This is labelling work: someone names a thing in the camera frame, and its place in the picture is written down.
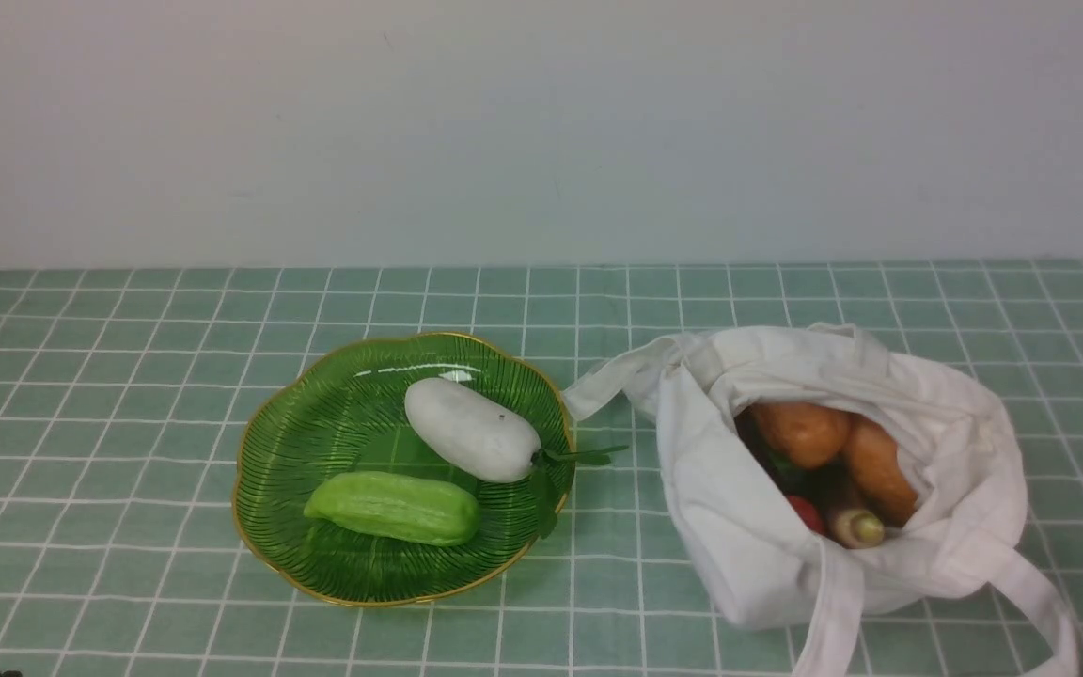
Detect white cloth tote bag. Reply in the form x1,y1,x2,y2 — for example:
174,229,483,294
563,324,1080,676

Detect red tomato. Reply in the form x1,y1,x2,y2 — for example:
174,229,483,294
786,496,828,536

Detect white radish with green leaves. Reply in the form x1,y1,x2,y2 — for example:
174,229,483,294
404,377,623,539

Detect orange carrot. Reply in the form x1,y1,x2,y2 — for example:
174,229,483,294
840,413,918,528

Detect orange potato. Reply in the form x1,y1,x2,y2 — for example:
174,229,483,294
749,401,852,470

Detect light green ridged gourd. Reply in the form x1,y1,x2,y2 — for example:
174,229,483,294
304,471,481,547

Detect green glass leaf plate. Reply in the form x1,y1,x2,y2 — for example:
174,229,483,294
232,333,574,607

